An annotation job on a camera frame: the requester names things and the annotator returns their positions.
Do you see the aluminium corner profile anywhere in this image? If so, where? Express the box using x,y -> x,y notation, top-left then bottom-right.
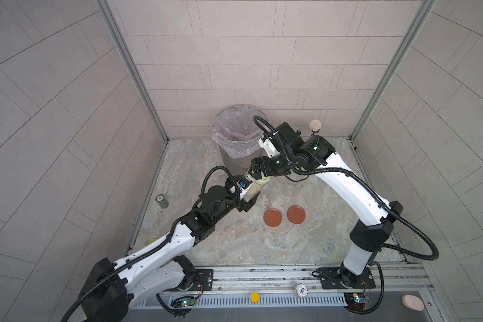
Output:
349,0 -> 437,141
95,0 -> 170,142

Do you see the white round knob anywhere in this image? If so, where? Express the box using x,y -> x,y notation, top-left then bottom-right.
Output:
293,284 -> 309,299

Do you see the aluminium corner profile right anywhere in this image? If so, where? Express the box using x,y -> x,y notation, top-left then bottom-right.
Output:
349,0 -> 437,141

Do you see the red lidded rice jar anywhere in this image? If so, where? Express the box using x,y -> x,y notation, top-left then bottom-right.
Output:
257,191 -> 271,209

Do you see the red jar lid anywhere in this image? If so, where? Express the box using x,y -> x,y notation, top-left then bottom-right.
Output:
287,205 -> 306,225
264,208 -> 283,228

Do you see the circuit board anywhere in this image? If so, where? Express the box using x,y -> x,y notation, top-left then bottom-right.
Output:
171,296 -> 197,309
343,292 -> 370,312

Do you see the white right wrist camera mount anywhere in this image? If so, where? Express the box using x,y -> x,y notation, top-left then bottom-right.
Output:
258,138 -> 280,158

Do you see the left circuit board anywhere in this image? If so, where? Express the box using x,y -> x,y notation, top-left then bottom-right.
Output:
171,296 -> 197,309

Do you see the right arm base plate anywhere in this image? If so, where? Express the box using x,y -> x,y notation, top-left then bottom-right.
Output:
311,267 -> 376,290

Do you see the clear rice jar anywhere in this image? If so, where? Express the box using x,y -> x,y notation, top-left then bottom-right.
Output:
285,179 -> 303,197

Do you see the green lidded rice jar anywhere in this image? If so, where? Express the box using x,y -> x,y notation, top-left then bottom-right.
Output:
244,176 -> 270,201

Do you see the right circuit board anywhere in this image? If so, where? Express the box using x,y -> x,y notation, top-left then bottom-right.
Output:
343,292 -> 370,312

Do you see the black left corrugated cable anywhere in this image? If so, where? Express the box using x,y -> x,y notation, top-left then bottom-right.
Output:
60,166 -> 242,322

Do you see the clear plastic bin liner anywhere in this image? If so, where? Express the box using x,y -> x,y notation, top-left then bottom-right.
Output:
211,105 -> 268,159

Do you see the aluminium corner profile left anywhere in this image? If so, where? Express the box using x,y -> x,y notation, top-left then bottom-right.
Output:
95,0 -> 170,142

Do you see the metal mesh waste bin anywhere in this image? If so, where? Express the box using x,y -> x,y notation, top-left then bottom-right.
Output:
219,105 -> 266,176

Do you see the pink round pad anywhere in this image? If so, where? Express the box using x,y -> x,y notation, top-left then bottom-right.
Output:
401,295 -> 425,311

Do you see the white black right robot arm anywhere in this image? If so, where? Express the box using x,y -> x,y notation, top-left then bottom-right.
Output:
250,116 -> 394,288

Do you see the aluminium rail frame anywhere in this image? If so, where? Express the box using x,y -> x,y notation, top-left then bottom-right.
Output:
128,263 -> 448,321

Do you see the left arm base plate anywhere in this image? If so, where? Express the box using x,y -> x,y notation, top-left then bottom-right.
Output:
176,269 -> 214,292

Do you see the black corrugated cable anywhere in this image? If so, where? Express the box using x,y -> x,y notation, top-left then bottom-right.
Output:
252,115 -> 440,262
60,166 -> 242,322

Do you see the small green can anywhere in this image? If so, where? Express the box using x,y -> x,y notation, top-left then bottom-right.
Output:
155,195 -> 169,209

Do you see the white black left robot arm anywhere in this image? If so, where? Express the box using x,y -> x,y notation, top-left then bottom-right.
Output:
62,174 -> 268,321

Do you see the black right corrugated cable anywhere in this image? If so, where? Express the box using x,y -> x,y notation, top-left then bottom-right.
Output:
252,115 -> 440,262

